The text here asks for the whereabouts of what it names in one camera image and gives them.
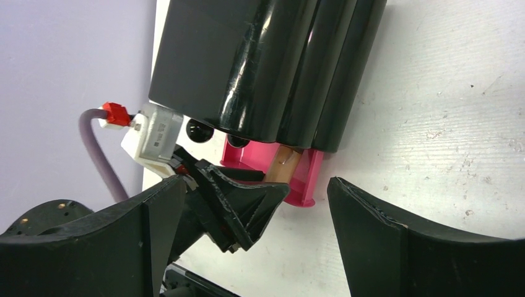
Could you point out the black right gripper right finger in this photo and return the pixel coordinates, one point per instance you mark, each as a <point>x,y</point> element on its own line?
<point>389,251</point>

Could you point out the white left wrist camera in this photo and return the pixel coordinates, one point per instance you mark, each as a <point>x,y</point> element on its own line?
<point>151,134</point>

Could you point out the pink drawer with black knob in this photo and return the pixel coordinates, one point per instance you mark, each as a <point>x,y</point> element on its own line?
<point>199,132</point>

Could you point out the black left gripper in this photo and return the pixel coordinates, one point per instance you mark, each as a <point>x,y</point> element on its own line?
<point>232,214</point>

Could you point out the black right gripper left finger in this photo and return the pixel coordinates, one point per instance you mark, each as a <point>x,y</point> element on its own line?
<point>62,248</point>

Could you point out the tan foundation tube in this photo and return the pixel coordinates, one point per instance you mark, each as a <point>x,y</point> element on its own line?
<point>283,165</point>

